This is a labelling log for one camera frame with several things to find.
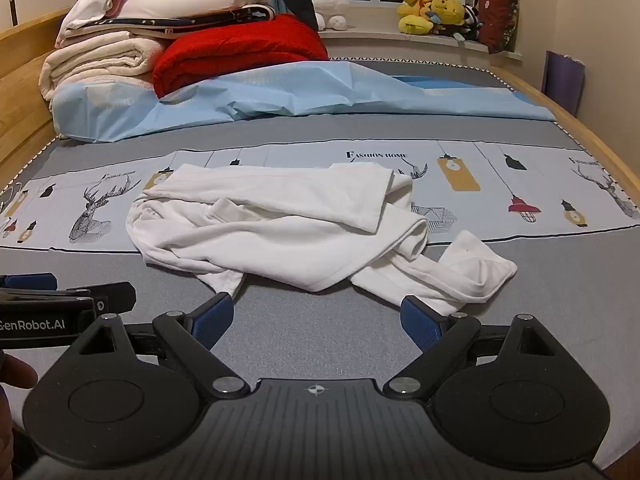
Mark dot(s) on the white window sill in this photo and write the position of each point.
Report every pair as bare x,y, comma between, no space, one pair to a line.
372,17

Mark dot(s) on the yellow duck plush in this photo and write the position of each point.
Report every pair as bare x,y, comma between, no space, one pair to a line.
412,10

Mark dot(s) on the white seal plush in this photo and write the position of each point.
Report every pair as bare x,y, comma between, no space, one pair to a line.
330,7

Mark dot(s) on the red blanket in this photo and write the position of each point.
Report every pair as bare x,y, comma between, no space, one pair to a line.
240,50

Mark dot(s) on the purple bag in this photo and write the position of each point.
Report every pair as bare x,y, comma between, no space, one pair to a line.
564,82

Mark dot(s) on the navy star patterned cloth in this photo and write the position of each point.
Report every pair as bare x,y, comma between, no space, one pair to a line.
200,21

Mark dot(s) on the wooden bed frame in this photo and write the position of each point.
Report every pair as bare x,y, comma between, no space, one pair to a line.
22,65

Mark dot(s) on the dark red cushion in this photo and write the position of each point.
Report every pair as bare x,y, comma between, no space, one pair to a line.
495,17

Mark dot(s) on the black and white plush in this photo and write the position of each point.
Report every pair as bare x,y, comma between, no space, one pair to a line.
467,22

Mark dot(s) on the cream folded blanket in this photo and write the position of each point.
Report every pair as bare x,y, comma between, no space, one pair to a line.
95,60

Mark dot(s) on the white garment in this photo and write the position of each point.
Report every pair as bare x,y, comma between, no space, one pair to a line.
300,240

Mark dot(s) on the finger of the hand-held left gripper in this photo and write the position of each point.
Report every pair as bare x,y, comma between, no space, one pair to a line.
27,281
117,296

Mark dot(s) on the light blue sheet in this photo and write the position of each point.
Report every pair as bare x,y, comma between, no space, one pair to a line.
300,90

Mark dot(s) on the yellow round plush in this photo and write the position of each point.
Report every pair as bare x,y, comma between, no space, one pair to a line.
447,9

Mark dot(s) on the person's left hand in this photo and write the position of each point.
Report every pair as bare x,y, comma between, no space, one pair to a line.
15,371

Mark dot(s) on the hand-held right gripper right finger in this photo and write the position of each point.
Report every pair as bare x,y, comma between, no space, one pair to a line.
425,325

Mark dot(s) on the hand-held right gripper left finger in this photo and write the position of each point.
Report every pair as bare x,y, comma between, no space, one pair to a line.
212,317

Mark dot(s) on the printed grey bed sheet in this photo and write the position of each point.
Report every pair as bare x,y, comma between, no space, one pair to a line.
350,125

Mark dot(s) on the white and pink cloth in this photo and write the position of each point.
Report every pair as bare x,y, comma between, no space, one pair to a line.
95,2

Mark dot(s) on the white pillow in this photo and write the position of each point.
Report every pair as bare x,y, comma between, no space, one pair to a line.
190,0

